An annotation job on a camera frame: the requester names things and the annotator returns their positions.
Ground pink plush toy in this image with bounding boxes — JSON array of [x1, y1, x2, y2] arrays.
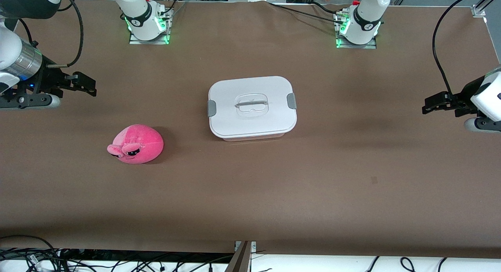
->
[[107, 124, 164, 164]]

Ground white box lid grey clips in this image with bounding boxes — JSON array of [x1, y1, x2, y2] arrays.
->
[[207, 76, 297, 139]]

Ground pink plastic box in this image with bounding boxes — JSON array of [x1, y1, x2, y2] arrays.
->
[[221, 131, 286, 142]]

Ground brown table cover mat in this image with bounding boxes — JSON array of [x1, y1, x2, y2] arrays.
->
[[0, 0, 501, 259]]

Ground aluminium frame profile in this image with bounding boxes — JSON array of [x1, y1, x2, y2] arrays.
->
[[472, 0, 501, 17]]

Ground black base connector cable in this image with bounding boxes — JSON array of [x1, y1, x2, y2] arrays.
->
[[157, 0, 188, 20]]

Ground thin black table cable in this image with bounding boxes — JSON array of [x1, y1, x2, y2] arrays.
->
[[309, 1, 349, 16], [267, 1, 347, 25]]

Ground black looped floor cable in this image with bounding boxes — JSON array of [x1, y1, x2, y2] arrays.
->
[[0, 235, 59, 272]]

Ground black cable bundle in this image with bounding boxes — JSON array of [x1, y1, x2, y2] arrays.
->
[[0, 247, 235, 272]]

